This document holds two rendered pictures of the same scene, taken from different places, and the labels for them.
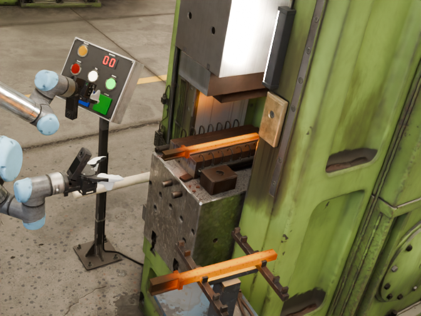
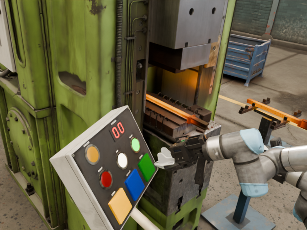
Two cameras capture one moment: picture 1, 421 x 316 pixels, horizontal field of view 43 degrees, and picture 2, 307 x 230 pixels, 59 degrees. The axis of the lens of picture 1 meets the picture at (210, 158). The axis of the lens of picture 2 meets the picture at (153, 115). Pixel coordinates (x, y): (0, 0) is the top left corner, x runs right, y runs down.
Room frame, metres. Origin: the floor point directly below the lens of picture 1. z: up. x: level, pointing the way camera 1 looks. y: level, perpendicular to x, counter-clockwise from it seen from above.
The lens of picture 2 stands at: (2.13, 1.26, 1.62)
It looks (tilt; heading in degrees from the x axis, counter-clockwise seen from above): 27 degrees down; 263
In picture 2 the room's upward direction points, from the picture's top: 5 degrees clockwise
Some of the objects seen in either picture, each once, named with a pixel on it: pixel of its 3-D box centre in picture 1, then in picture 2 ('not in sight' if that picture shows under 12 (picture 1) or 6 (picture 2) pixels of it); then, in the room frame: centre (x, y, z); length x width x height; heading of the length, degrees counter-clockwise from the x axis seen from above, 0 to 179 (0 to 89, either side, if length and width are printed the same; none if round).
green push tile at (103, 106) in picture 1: (103, 104); (145, 167); (2.05, 0.49, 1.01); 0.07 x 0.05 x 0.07; 64
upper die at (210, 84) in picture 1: (240, 67); (162, 46); (1.95, -0.05, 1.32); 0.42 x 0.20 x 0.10; 129
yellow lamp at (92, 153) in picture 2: (83, 50); (92, 154); (2.21, 0.63, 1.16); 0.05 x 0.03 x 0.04; 39
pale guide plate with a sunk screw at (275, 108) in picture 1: (272, 119); (212, 51); (1.65, -0.19, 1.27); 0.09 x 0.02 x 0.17; 39
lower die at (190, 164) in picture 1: (224, 147); (157, 111); (1.95, -0.05, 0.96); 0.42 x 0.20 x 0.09; 129
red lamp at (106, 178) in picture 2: (76, 68); (106, 179); (2.18, 0.65, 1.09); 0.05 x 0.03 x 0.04; 39
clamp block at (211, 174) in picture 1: (218, 179); (198, 114); (1.71, -0.05, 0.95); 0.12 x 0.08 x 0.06; 129
